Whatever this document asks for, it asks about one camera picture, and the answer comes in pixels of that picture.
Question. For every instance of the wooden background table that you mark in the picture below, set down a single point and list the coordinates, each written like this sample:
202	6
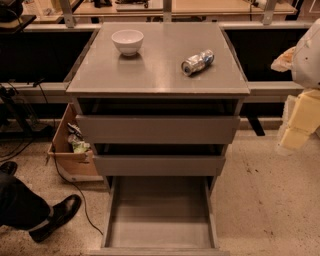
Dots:
46	13

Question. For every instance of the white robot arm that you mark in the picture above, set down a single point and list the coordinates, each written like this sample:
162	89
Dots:
306	59

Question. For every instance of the black leather shoe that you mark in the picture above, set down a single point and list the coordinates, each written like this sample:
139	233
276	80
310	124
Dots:
63	212

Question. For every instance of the black stand at left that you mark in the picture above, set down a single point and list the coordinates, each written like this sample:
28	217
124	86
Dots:
24	114

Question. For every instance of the cardboard box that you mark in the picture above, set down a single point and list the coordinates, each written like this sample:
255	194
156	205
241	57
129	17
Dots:
75	167

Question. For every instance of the grey open bottom drawer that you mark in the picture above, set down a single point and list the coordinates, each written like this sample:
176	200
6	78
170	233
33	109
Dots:
159	216

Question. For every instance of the grey top drawer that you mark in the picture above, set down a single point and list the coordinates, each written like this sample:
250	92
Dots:
158	129

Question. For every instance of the grey middle drawer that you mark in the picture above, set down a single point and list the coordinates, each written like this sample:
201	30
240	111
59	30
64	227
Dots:
159	165

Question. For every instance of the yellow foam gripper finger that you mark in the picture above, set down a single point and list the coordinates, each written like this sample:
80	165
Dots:
300	119

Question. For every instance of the crumpled trash in box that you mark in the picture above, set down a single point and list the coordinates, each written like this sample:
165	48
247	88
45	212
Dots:
76	140

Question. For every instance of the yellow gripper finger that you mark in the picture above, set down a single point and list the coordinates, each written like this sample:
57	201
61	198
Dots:
284	62

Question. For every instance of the dark trouser leg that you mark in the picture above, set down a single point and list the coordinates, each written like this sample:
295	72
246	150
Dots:
20	208

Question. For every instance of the grey drawer cabinet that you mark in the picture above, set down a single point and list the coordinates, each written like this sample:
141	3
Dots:
152	84

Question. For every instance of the white ceramic bowl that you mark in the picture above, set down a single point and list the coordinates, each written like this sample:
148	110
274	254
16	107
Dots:
127	42

